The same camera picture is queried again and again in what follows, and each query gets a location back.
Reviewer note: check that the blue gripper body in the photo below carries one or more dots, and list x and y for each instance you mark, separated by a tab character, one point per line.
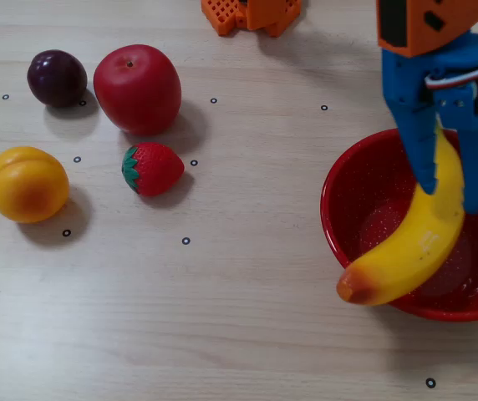
406	85

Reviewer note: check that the yellow toy banana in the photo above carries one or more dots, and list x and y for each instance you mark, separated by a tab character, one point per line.
414	250

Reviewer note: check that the orange robot base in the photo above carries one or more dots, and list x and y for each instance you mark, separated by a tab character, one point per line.
255	14

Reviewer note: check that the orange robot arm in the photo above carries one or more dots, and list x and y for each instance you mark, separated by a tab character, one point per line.
414	25

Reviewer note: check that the red speckled bowl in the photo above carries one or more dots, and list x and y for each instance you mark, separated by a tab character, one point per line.
360	200

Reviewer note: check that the red toy strawberry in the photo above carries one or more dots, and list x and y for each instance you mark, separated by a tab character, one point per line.
157	169

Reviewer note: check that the red toy apple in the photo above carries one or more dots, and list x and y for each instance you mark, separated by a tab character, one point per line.
138	92

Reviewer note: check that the dark purple toy plum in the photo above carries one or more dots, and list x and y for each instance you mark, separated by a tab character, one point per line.
57	79

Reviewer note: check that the orange toy peach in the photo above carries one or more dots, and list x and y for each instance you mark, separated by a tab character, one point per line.
28	188

